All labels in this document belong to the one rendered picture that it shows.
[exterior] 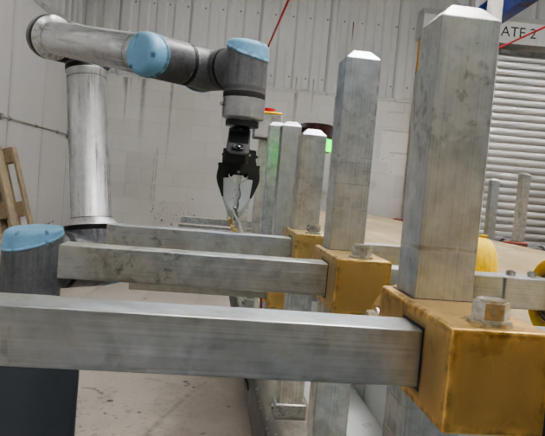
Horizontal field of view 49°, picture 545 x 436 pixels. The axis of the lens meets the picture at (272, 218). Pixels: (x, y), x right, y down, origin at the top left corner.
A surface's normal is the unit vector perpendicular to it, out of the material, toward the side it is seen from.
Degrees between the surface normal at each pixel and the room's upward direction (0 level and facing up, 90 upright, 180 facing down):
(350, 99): 90
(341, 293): 90
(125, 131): 90
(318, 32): 90
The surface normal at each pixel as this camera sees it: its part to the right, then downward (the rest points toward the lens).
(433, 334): -0.99, -0.08
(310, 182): 0.11, 0.06
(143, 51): -0.62, 0.00
